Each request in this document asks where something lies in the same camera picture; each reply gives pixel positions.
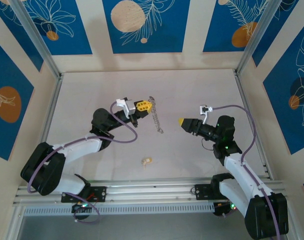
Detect slotted grey cable duct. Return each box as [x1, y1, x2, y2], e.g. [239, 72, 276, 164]
[23, 202, 215, 216]

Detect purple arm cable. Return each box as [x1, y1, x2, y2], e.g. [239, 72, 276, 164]
[211, 104, 281, 240]
[28, 101, 139, 225]

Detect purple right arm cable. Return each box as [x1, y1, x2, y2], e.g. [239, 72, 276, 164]
[211, 104, 281, 240]

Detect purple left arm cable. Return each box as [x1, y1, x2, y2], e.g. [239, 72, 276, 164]
[28, 101, 139, 225]

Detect aluminium side rail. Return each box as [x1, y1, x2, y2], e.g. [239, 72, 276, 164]
[26, 73, 65, 186]
[233, 69, 270, 180]

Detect aluminium frame post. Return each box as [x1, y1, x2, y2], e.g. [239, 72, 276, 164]
[235, 0, 277, 76]
[10, 0, 64, 81]

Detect thin black wire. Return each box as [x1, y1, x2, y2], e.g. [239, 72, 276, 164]
[201, 138, 216, 150]

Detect controller board with green light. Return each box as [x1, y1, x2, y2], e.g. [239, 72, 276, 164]
[71, 202, 92, 215]
[213, 201, 240, 217]

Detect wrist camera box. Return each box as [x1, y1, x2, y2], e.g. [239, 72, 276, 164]
[116, 97, 136, 117]
[198, 104, 214, 125]

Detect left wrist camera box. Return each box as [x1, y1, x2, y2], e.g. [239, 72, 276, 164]
[116, 97, 136, 117]

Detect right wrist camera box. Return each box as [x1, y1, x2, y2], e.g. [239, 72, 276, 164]
[198, 104, 214, 125]

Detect metal keyring chain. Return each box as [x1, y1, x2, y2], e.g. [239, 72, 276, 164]
[148, 95, 165, 135]

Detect grey metal sheet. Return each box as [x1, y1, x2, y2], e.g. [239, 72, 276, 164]
[16, 216, 286, 240]

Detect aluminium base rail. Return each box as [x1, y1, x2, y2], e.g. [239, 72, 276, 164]
[13, 177, 287, 207]

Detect blue floral wall panel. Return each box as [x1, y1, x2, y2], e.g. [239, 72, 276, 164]
[0, 36, 35, 162]
[24, 0, 93, 56]
[263, 23, 304, 156]
[203, 0, 267, 53]
[102, 0, 191, 54]
[0, 0, 44, 73]
[251, 0, 304, 68]

